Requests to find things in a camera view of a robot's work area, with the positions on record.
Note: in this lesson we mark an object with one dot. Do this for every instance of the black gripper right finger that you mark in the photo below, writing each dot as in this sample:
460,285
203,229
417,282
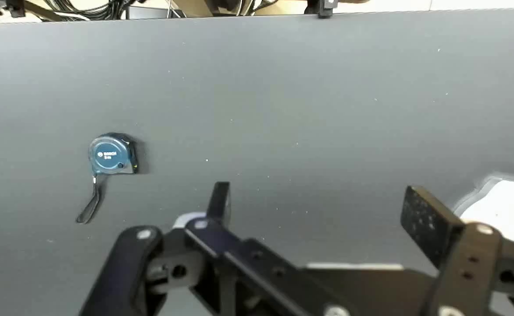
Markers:
428,222

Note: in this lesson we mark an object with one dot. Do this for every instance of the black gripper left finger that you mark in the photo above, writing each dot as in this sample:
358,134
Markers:
238,264

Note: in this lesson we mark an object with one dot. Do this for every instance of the blue black measuring tape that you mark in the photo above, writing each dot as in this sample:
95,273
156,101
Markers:
109,155

